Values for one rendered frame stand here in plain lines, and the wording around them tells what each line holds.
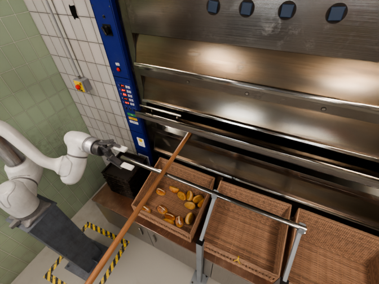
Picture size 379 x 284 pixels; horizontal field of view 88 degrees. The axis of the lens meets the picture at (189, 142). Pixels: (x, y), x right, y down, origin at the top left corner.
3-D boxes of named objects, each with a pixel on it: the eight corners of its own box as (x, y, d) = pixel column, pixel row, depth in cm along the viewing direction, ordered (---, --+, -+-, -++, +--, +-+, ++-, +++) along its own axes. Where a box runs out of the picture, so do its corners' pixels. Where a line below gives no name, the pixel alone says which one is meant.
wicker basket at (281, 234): (217, 196, 183) (220, 178, 164) (282, 220, 165) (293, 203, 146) (197, 248, 151) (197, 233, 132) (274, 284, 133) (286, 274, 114)
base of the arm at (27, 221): (3, 223, 126) (-4, 220, 122) (34, 195, 141) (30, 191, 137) (22, 235, 121) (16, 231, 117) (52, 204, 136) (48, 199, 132)
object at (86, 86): (84, 87, 171) (79, 75, 164) (92, 89, 167) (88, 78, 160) (76, 91, 166) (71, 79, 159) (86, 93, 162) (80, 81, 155)
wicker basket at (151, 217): (163, 173, 204) (159, 155, 185) (214, 194, 185) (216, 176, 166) (133, 214, 173) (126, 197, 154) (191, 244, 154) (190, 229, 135)
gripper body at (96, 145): (99, 137, 105) (113, 142, 102) (104, 148, 111) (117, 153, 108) (88, 146, 100) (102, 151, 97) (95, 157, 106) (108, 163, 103)
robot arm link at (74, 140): (98, 136, 112) (93, 158, 113) (79, 129, 117) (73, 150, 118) (83, 134, 102) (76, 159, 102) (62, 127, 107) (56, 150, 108)
